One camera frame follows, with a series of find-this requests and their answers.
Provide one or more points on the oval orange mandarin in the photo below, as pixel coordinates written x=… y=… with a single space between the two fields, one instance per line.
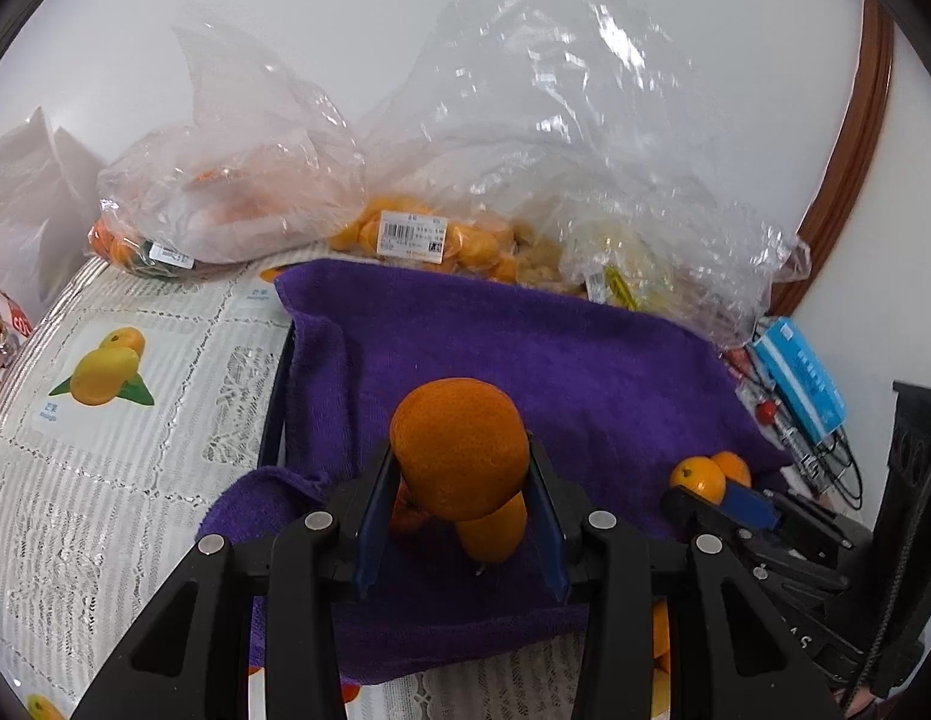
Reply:
x=409 y=517

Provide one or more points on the purple towel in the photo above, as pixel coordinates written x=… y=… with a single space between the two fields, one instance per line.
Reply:
x=585 y=390

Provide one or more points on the clear bag of red fruit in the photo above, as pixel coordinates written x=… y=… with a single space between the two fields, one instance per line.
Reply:
x=739 y=364

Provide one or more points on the clear bag of orange fruit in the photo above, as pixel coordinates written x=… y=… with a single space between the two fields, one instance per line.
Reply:
x=210 y=217

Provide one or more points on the clear bag of yellow fruit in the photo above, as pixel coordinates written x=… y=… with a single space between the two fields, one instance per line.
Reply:
x=623 y=270

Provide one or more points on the blue tissue box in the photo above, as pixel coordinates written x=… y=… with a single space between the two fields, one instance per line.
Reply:
x=803 y=375

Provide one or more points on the white plastic bag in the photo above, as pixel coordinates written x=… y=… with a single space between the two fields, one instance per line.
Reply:
x=30 y=187

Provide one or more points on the clear bag of mandarins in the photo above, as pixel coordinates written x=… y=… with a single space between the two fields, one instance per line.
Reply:
x=435 y=232

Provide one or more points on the red and white package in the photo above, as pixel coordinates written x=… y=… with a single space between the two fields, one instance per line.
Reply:
x=15 y=322

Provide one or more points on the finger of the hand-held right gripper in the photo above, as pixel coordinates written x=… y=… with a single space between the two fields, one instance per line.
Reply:
x=698 y=517
x=750 y=508

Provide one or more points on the brown wooden door frame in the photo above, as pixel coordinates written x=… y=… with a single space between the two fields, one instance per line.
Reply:
x=848 y=180

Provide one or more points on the small red fruit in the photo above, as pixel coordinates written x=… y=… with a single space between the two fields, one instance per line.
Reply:
x=767 y=411

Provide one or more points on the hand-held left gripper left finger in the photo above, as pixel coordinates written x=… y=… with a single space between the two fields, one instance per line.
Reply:
x=371 y=525

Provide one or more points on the large orange mandarin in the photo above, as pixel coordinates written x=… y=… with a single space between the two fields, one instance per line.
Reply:
x=459 y=450

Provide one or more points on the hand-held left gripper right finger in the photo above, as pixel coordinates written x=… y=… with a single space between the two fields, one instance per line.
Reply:
x=548 y=532

